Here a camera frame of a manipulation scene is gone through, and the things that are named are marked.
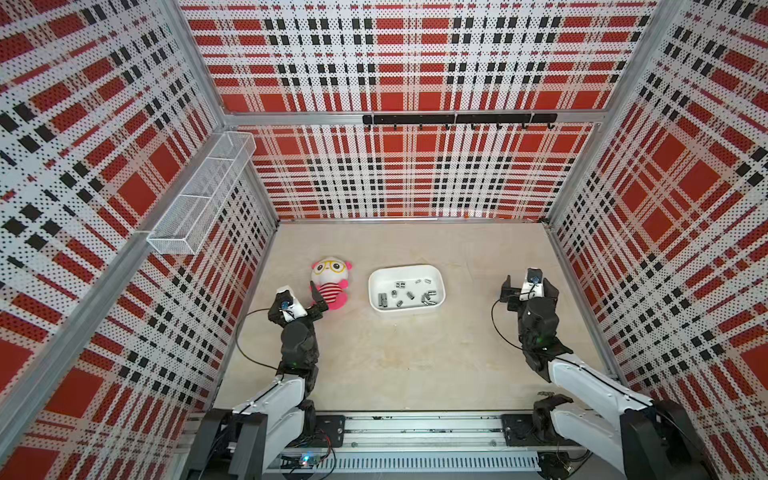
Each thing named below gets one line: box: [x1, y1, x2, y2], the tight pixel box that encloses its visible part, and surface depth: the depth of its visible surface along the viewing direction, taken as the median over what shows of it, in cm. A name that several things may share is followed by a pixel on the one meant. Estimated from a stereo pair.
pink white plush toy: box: [311, 256, 353, 310], surface depth 98 cm
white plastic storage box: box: [368, 264, 446, 313], surface depth 101 cm
